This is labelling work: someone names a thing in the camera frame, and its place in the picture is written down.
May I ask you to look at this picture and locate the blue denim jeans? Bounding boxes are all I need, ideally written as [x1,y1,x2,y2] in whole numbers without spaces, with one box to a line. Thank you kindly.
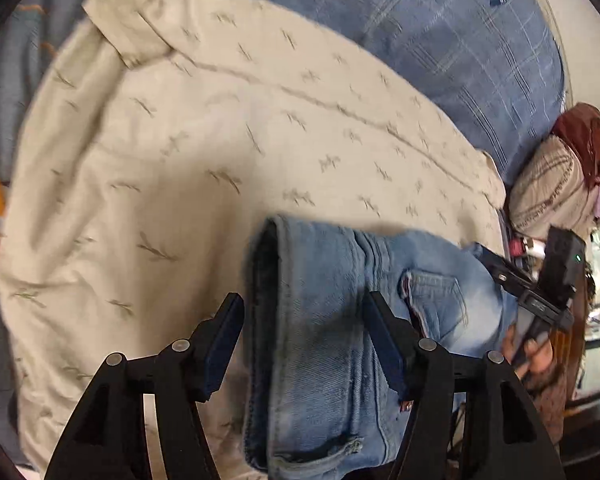
[244,216,517,479]

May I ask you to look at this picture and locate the person's right hand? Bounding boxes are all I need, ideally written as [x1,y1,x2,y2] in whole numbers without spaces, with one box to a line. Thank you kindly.
[501,324,554,380]

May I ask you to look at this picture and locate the beige patterned pillow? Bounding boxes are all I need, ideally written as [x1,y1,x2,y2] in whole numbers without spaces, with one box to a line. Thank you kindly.
[508,136,600,240]

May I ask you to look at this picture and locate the reddish-brown bag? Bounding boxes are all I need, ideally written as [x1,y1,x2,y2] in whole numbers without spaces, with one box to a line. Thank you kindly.
[552,102,600,190]

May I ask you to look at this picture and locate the blue plaid blanket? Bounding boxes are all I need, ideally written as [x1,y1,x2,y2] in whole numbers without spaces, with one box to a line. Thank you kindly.
[179,0,567,187]

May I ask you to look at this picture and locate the cream leaf-print cloth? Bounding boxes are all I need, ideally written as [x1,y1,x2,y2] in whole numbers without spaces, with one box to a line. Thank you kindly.
[0,0,505,471]

